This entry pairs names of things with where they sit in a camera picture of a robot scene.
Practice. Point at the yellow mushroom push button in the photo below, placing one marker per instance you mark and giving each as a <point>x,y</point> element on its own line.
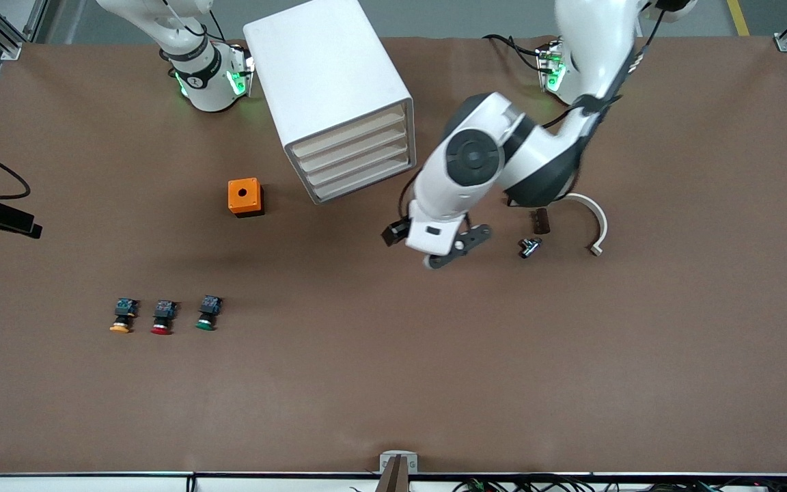
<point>123,314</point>

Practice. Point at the brown table mat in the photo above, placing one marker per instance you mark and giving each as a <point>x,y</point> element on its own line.
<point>393,383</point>

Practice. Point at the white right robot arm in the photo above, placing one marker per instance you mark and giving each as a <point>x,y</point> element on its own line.
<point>205,96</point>

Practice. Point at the brown camera pole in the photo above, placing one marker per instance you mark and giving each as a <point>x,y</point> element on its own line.
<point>393,480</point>

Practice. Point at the red mushroom push button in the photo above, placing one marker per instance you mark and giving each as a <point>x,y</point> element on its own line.
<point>163,318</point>

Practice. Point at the white curved plastic arc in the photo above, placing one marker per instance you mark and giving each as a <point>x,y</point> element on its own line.
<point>602,225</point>

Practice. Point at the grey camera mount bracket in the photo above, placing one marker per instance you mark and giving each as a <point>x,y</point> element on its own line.
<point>387,456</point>

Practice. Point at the orange button enclosure box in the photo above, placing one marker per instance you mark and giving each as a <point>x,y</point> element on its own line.
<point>240,198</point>

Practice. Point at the small brown block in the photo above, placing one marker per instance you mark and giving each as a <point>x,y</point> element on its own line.
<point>542,221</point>

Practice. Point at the green mushroom push button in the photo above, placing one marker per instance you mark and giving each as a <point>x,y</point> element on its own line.
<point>209,307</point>

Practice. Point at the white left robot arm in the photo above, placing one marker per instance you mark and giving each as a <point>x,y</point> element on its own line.
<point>598,41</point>

